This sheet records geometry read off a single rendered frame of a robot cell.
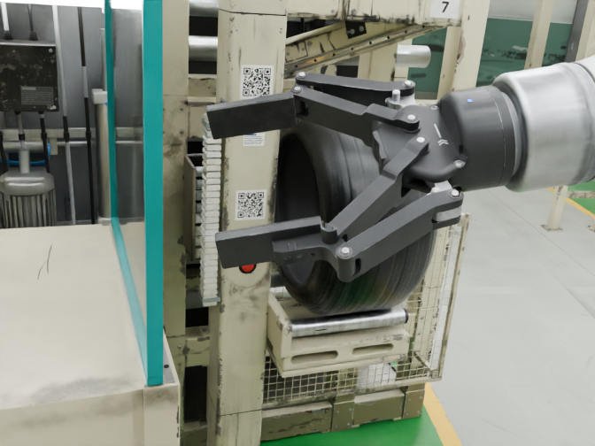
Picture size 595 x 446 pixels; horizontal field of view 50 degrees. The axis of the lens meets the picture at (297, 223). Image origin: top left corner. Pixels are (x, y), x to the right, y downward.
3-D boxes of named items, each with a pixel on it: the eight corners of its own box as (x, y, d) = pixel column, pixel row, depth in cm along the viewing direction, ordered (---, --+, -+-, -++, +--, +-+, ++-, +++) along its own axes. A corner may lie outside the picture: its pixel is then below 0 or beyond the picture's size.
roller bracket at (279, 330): (280, 359, 158) (282, 325, 155) (239, 288, 193) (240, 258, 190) (292, 358, 159) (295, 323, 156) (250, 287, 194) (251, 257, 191)
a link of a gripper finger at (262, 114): (293, 97, 50) (292, 91, 51) (205, 111, 50) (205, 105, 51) (297, 126, 53) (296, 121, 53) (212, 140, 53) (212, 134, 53)
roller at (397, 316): (285, 342, 161) (286, 326, 160) (280, 333, 165) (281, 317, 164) (407, 326, 173) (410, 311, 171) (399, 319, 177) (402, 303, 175)
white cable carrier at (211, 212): (203, 306, 160) (207, 117, 143) (198, 297, 164) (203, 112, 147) (220, 304, 161) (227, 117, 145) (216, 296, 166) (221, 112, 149)
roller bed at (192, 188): (191, 261, 196) (192, 168, 186) (182, 243, 209) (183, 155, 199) (253, 257, 203) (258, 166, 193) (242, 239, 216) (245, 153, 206)
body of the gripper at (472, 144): (511, 211, 48) (389, 230, 47) (475, 137, 53) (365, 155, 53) (529, 133, 42) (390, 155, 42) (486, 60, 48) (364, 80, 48)
